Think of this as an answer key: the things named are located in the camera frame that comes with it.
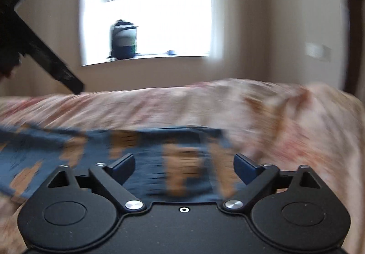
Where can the floral pink blanket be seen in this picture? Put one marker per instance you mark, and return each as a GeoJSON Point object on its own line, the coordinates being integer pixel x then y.
{"type": "Point", "coordinates": [256, 117]}

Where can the dark blue backpack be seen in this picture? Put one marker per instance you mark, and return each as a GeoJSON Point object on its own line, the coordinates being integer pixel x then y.
{"type": "Point", "coordinates": [124, 39]}

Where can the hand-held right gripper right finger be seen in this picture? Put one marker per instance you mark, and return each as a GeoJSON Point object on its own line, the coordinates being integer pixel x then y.
{"type": "Point", "coordinates": [245, 167]}

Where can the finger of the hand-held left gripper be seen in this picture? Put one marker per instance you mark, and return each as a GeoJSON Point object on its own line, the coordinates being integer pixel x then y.
{"type": "Point", "coordinates": [54, 62]}

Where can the dark door frame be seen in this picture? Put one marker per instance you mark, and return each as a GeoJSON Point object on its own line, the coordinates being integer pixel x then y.
{"type": "Point", "coordinates": [356, 42]}

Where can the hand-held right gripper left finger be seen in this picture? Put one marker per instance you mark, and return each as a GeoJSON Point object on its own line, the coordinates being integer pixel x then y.
{"type": "Point", "coordinates": [123, 167]}

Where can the window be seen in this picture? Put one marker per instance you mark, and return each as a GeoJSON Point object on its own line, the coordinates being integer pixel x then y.
{"type": "Point", "coordinates": [159, 8]}

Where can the blue patterned pants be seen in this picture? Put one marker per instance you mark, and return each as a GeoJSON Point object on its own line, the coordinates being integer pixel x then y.
{"type": "Point", "coordinates": [148, 157]}

